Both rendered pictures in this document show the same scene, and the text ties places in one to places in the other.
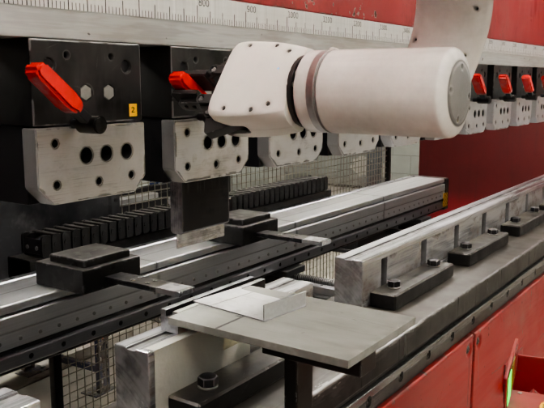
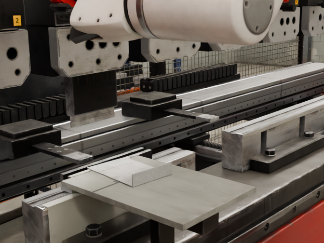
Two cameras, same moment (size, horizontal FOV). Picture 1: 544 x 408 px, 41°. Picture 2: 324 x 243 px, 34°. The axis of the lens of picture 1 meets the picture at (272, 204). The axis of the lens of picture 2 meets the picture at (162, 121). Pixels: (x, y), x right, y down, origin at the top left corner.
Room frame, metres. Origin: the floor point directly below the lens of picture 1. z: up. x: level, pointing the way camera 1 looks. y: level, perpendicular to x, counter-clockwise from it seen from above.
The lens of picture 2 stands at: (0.09, -0.15, 1.31)
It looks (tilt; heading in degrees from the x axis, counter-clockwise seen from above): 14 degrees down; 8
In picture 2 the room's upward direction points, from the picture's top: 1 degrees counter-clockwise
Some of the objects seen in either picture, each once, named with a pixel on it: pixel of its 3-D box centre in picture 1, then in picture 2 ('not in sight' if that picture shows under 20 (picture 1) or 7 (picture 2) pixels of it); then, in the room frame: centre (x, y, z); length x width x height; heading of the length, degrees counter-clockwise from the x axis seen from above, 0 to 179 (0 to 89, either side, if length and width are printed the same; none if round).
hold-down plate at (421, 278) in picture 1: (414, 282); (290, 151); (1.45, -0.29, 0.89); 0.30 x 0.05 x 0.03; 146
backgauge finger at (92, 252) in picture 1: (122, 273); (44, 142); (1.08, 0.23, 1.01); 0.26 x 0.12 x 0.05; 56
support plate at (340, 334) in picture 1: (291, 320); (156, 186); (0.90, -0.03, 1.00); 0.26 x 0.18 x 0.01; 56
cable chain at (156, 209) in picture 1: (111, 227); (53, 105); (1.38, 0.31, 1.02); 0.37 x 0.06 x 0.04; 146
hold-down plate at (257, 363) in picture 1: (252, 372); (136, 223); (0.98, 0.03, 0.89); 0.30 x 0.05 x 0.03; 146
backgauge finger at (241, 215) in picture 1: (269, 230); (173, 108); (1.41, 0.00, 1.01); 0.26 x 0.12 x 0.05; 56
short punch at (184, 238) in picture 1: (201, 208); (92, 95); (0.98, 0.10, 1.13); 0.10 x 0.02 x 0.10; 146
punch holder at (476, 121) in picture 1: (460, 98); not in sight; (1.79, -0.46, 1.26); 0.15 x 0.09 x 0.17; 146
